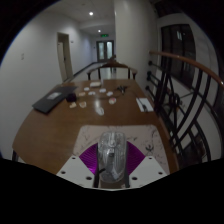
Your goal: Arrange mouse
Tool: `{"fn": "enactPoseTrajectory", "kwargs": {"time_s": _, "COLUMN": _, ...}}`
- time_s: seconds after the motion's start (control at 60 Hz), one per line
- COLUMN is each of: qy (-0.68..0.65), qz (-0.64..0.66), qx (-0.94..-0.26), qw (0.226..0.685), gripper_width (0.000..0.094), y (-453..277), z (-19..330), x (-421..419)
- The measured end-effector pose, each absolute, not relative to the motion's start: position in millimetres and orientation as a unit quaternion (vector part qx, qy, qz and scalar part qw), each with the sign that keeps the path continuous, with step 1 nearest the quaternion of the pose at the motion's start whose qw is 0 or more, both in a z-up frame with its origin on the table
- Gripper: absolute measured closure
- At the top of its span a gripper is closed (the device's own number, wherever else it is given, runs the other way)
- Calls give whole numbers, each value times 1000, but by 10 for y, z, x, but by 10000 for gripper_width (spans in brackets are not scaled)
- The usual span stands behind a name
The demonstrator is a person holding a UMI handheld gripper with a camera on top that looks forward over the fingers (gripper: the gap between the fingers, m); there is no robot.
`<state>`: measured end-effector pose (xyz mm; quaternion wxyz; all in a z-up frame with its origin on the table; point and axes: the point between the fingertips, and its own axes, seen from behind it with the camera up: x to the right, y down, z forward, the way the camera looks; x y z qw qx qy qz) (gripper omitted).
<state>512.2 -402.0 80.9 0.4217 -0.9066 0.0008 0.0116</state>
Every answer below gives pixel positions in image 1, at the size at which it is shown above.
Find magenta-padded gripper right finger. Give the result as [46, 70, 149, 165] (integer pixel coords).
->
[124, 141, 168, 189]

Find black railing with wooden handrail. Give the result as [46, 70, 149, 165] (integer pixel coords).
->
[145, 49, 224, 172]

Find small black box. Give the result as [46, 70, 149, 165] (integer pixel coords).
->
[65, 92, 78, 103]

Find dark closed laptop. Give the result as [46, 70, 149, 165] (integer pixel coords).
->
[31, 85, 79, 115]

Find white notepad with pen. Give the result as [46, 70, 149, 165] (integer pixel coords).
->
[135, 96, 155, 113]

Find white marble print mouse pad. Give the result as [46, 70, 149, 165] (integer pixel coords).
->
[72, 124, 170, 168]

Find white side door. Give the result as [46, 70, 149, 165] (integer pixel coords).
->
[56, 31, 74, 83]

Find dark framed window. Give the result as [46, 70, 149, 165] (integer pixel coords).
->
[160, 23, 198, 90]

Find white oval object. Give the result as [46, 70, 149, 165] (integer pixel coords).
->
[96, 106, 106, 117]

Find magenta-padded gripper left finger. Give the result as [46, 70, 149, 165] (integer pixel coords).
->
[56, 142, 101, 189]

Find small white flat box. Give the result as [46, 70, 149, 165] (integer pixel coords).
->
[89, 81, 102, 89]

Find black cable bundle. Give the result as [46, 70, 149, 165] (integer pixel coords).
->
[115, 85, 130, 95]

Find glass double door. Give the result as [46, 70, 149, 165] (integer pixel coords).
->
[96, 39, 115, 63]

